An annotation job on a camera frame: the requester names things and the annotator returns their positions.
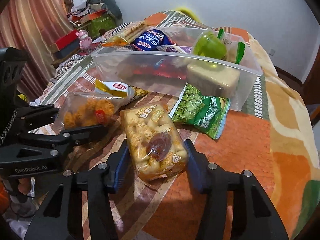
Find green edged clear snack bag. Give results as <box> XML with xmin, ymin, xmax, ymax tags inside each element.
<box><xmin>217</xmin><ymin>29</ymin><xmax>246</xmax><ymax>64</ymax></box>

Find date biscuit clear pack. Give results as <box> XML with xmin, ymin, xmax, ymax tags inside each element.
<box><xmin>120</xmin><ymin>102</ymin><xmax>189</xmax><ymax>185</ymax></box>

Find red orange snack packet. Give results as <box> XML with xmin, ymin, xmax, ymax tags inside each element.
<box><xmin>132</xmin><ymin>60</ymin><xmax>186</xmax><ymax>80</ymax></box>

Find green jelly cup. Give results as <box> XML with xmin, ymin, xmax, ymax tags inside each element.
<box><xmin>192</xmin><ymin>29</ymin><xmax>227</xmax><ymax>60</ymax></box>

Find orange cracker pack with barcode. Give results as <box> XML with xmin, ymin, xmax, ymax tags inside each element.
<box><xmin>102</xmin><ymin>21</ymin><xmax>148</xmax><ymax>47</ymax></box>

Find beige square cake block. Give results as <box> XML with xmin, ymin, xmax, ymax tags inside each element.
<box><xmin>186</xmin><ymin>63</ymin><xmax>240</xmax><ymax>99</ymax></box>

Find blue red snack packet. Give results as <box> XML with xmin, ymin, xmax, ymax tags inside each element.
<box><xmin>131</xmin><ymin>29</ymin><xmax>176</xmax><ymax>51</ymax></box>

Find striped brown curtain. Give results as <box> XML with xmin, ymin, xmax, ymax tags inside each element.
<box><xmin>1</xmin><ymin>0</ymin><xmax>73</xmax><ymax>100</ymax></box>

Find clear plastic storage bin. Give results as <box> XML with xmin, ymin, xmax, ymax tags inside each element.
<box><xmin>92</xmin><ymin>27</ymin><xmax>263</xmax><ymax>111</ymax></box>

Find person left hand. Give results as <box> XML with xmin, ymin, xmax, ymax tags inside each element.
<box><xmin>0</xmin><ymin>177</ymin><xmax>32</xmax><ymax>214</ymax></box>

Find yellow white snack packet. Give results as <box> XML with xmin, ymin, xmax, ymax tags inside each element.
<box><xmin>94</xmin><ymin>79</ymin><xmax>149</xmax><ymax>106</ymax></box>

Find pink plush toy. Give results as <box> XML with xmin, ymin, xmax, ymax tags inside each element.
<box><xmin>76</xmin><ymin>30</ymin><xmax>92</xmax><ymax>50</ymax></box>

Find red flat box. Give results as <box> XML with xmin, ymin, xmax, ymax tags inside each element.
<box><xmin>49</xmin><ymin>30</ymin><xmax>78</xmax><ymax>53</ymax></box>

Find yellow pillow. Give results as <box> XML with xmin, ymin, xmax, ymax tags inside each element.
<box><xmin>175</xmin><ymin>7</ymin><xmax>201</xmax><ymax>23</ymax></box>

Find dark green cushion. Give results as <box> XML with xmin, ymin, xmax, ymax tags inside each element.
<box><xmin>86</xmin><ymin>0</ymin><xmax>122</xmax><ymax>20</ymax></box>

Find purple coconut roll snack pack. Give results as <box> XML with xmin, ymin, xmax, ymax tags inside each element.
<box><xmin>157</xmin><ymin>44</ymin><xmax>193</xmax><ymax>54</ymax></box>

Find green peas snack bag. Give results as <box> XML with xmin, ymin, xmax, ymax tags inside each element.
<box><xmin>169</xmin><ymin>83</ymin><xmax>231</xmax><ymax>140</ymax></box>

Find fried balls clear snack bag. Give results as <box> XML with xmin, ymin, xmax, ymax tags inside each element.
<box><xmin>53</xmin><ymin>92</ymin><xmax>125</xmax><ymax>133</ymax></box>

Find green gift box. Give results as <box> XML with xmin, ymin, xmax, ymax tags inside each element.
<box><xmin>87</xmin><ymin>14</ymin><xmax>117</xmax><ymax>39</ymax></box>

